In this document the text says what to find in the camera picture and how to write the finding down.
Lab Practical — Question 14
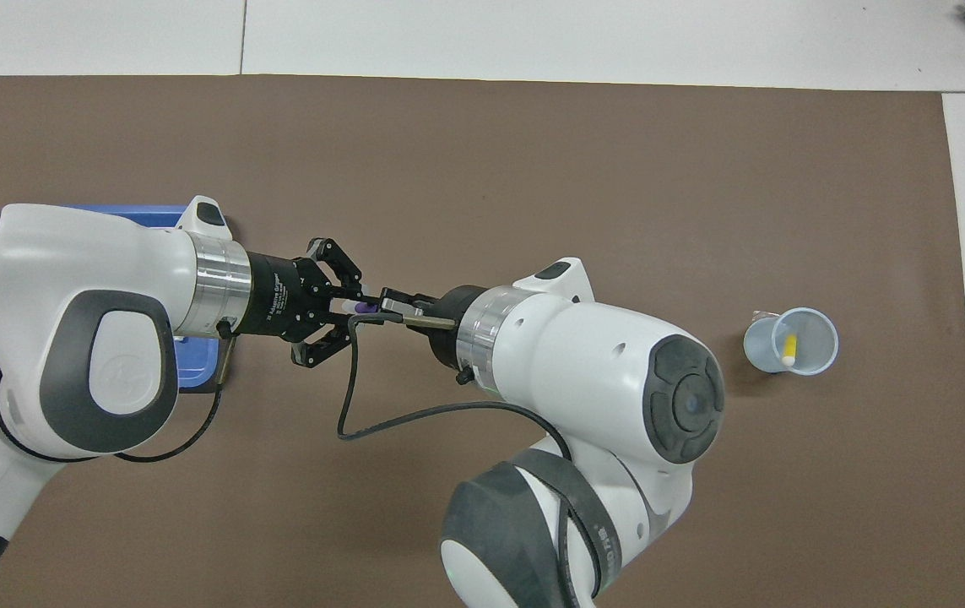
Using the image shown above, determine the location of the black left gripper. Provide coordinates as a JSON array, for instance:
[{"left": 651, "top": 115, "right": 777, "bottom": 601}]
[{"left": 246, "top": 238, "right": 363, "bottom": 368}]

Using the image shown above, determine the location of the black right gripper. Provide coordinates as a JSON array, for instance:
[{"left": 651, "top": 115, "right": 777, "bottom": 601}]
[{"left": 379, "top": 285, "right": 483, "bottom": 371}]

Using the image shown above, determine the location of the blue plastic tray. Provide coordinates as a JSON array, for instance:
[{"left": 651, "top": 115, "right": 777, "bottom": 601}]
[{"left": 0, "top": 205, "right": 234, "bottom": 394}]

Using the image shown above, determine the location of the brown table mat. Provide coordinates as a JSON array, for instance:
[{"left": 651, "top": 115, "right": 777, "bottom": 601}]
[{"left": 0, "top": 74, "right": 965, "bottom": 608}]

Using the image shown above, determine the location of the translucent pale blue cup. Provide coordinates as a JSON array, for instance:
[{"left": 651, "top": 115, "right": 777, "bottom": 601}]
[{"left": 744, "top": 307, "right": 839, "bottom": 376}]

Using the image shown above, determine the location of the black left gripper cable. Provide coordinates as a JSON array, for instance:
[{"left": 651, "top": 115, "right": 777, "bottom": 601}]
[{"left": 115, "top": 334, "right": 234, "bottom": 464}]

